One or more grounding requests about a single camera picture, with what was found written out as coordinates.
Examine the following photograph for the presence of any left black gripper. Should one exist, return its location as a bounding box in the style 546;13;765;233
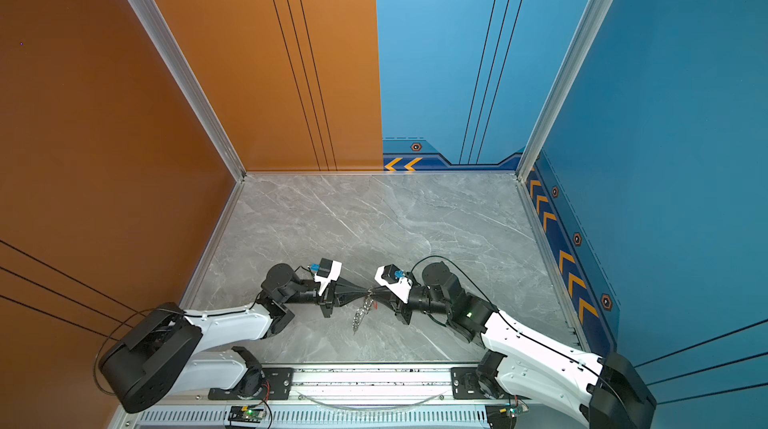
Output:
282;278;367;321

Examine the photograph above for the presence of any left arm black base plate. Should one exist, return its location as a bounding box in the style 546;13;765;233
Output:
207;367;294;402

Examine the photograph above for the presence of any clear cable on rail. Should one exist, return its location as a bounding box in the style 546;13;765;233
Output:
296;391;448;412

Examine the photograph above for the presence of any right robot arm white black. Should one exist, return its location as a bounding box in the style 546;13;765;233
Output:
372;262;657;428

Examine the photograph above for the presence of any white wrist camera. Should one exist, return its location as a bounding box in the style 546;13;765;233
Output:
310;258;342;296
374;264;413;304

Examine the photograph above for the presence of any green circuit board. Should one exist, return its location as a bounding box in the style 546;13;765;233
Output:
484;400;529;429
225;405;269;428

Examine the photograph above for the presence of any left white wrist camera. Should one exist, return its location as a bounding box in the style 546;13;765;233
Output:
310;258;342;296

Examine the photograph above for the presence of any right green circuit board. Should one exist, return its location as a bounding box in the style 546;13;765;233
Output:
484;400;529;429

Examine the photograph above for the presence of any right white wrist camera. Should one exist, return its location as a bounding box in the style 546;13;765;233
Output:
374;264;413;304

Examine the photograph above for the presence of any aluminium front rail frame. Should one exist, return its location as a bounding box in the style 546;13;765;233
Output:
109;363;580;428

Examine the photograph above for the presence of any left green circuit board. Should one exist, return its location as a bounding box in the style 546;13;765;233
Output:
225;405;269;428

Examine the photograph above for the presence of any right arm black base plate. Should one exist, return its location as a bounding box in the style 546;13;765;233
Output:
449;366;529;404

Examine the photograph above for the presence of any corner aluminium post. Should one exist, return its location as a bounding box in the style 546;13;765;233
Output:
516;0;614;183
97;0;248;182

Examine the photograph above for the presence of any left corner aluminium post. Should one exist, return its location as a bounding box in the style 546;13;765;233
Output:
97;0;248;182

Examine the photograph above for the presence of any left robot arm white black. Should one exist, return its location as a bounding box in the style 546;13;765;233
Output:
94;259;369;413

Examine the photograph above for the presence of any right corner aluminium post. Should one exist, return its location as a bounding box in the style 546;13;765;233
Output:
516;0;614;183

